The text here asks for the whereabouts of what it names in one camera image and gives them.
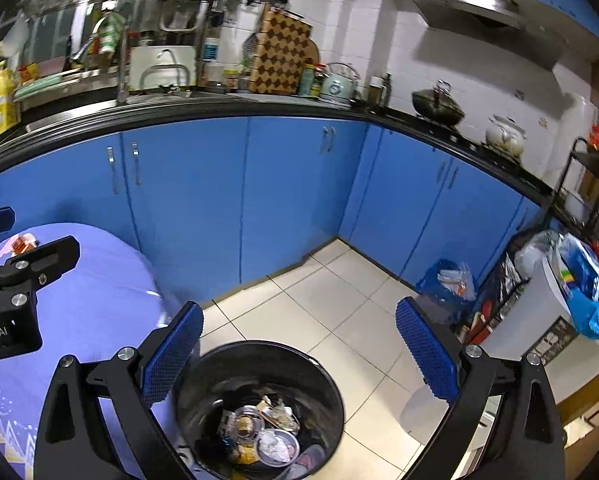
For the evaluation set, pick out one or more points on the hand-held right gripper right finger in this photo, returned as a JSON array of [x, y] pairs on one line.
[[424, 355]]

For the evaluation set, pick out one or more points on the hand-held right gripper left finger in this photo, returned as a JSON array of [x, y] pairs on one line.
[[174, 355]]

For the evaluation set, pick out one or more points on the black round trash bin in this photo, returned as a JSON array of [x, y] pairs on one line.
[[209, 385]]

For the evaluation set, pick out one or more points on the yellow wrapper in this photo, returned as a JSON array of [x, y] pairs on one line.
[[244, 456]]

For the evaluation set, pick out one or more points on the pink tissue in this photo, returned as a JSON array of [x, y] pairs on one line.
[[307, 460]]

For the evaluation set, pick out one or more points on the red packet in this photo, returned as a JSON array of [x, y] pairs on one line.
[[23, 245]]

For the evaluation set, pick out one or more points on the purple tablecloth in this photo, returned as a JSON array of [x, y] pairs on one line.
[[104, 300]]

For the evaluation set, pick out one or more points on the grey bin with blue bag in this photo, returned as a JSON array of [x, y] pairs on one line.
[[447, 290]]

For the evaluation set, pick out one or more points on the small round cup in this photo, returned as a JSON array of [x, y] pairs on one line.
[[278, 447]]

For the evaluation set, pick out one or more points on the white plastic bag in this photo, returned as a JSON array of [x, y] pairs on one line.
[[537, 255]]

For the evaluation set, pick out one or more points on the blue kitchen cabinet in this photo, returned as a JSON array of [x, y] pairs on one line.
[[229, 195]]

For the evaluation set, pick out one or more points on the blue plastic bag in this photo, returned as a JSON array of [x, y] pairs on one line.
[[587, 287]]

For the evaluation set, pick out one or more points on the steel sink faucet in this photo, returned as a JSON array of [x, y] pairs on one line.
[[123, 70]]

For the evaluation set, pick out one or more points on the green white hanging cloth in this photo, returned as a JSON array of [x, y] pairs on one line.
[[110, 31]]

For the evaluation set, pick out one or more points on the white ceramic pot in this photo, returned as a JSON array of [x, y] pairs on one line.
[[504, 136]]

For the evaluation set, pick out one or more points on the black metal shelf rack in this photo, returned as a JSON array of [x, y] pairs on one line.
[[569, 170]]

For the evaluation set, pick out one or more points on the black wok with glass lid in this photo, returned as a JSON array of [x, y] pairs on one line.
[[438, 103]]

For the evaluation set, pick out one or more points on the dark oil bottle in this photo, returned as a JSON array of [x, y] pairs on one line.
[[385, 91]]

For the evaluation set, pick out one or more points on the black kitchen countertop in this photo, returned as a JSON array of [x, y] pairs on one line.
[[279, 107]]

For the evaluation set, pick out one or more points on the mint green kettle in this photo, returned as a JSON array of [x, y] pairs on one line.
[[339, 84]]

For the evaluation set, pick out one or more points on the dark sauce jar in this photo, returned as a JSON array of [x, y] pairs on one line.
[[319, 82]]

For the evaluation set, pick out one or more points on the yellow lid jar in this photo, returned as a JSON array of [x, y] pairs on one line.
[[307, 80]]

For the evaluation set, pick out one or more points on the checkered wooden cutting board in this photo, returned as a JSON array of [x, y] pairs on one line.
[[279, 55]]

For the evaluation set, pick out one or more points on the steel range hood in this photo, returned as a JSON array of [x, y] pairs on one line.
[[479, 12]]

